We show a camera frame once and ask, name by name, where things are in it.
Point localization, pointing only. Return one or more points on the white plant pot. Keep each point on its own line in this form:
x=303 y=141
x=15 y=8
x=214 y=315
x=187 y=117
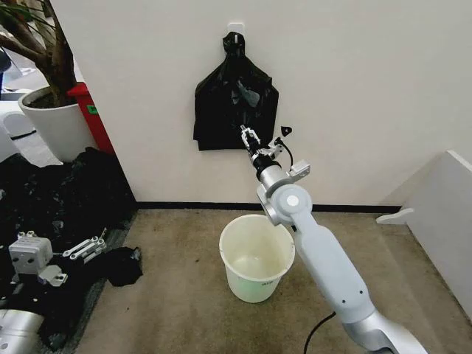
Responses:
x=62 y=132

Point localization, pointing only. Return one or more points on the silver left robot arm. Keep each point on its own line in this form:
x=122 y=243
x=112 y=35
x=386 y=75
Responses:
x=16 y=330

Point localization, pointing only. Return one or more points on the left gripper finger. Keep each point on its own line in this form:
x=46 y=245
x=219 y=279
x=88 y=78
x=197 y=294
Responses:
x=53 y=276
x=86 y=246

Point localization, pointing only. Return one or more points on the small crumpled black garbage bag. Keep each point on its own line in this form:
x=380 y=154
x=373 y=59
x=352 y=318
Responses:
x=125 y=267

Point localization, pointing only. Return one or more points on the white curved furniture foot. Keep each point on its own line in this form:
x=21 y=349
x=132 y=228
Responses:
x=394 y=215

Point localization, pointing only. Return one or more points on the pile of black garbage bags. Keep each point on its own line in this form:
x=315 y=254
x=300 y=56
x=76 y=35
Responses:
x=44 y=195

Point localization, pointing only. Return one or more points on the white rounded appliance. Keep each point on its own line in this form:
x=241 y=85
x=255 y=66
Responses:
x=14 y=125

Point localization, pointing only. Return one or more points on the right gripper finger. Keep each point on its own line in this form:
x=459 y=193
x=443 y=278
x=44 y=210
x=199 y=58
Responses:
x=274 y=146
x=246 y=133

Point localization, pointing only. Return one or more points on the white plastic trash bin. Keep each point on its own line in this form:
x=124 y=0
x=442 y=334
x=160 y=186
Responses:
x=254 y=273

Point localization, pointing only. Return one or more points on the potted tree plant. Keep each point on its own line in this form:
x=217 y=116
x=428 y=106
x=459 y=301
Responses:
x=51 y=48

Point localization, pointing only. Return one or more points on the red box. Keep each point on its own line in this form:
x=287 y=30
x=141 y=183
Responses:
x=96 y=118

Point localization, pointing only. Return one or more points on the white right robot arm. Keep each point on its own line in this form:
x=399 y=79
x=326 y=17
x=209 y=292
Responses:
x=324 y=250

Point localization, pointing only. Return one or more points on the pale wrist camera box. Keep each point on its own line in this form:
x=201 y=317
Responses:
x=29 y=254

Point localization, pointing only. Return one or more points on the white wall hook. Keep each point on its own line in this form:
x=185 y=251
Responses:
x=236 y=26

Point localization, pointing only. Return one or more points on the black hanging garbage bag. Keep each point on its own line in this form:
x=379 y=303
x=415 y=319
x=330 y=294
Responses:
x=228 y=107

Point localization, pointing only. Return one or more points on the white cabinet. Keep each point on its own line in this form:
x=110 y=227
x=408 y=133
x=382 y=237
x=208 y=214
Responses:
x=442 y=206

